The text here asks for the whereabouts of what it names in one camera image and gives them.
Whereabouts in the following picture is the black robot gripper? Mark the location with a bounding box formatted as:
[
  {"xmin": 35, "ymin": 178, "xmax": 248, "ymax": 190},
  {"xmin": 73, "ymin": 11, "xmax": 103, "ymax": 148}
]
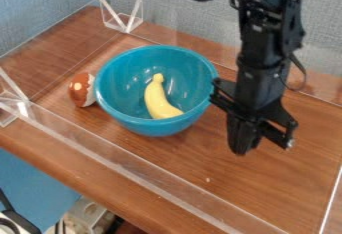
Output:
[{"xmin": 210, "ymin": 60, "xmax": 298, "ymax": 155}]

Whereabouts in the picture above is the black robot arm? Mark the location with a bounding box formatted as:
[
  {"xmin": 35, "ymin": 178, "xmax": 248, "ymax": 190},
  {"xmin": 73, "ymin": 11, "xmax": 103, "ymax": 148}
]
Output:
[{"xmin": 197, "ymin": 0, "xmax": 305, "ymax": 155}]

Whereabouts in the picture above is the blue plastic bowl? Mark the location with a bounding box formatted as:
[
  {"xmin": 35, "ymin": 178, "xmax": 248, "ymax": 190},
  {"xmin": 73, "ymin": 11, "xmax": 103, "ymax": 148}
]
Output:
[{"xmin": 94, "ymin": 45, "xmax": 218, "ymax": 137}]

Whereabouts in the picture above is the yellow toy banana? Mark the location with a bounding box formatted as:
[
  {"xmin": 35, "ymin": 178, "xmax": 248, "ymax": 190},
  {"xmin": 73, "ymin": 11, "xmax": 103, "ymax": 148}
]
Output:
[{"xmin": 145, "ymin": 73, "xmax": 183, "ymax": 119}]

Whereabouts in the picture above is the clear acrylic back barrier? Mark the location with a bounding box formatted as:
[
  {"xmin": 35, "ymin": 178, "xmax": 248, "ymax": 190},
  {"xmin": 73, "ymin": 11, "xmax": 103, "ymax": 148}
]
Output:
[{"xmin": 99, "ymin": 0, "xmax": 342, "ymax": 107}]

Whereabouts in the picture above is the clear acrylic barrier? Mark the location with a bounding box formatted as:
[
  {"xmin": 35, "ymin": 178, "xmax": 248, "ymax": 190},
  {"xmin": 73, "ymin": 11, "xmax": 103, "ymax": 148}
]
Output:
[
  {"xmin": 99, "ymin": 0, "xmax": 342, "ymax": 107},
  {"xmin": 0, "ymin": 69, "xmax": 288, "ymax": 234}
]

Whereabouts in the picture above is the brown white toy mushroom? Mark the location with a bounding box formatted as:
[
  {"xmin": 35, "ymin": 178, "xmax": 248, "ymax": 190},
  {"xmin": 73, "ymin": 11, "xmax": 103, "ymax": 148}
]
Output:
[{"xmin": 69, "ymin": 72, "xmax": 97, "ymax": 107}]

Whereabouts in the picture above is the grey box under table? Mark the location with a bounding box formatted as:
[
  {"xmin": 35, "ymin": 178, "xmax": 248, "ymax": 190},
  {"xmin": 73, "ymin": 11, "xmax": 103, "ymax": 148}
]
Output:
[{"xmin": 62, "ymin": 197, "xmax": 117, "ymax": 234}]

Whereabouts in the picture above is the clear acrylic front barrier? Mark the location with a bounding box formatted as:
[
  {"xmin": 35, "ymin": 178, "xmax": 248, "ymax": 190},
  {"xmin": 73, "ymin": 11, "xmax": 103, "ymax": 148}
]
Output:
[{"xmin": 0, "ymin": 69, "xmax": 288, "ymax": 234}]

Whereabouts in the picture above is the black chair edge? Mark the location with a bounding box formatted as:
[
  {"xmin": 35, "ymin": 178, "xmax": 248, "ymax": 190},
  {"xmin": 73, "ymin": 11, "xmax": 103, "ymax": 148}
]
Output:
[{"xmin": 0, "ymin": 189, "xmax": 42, "ymax": 234}]

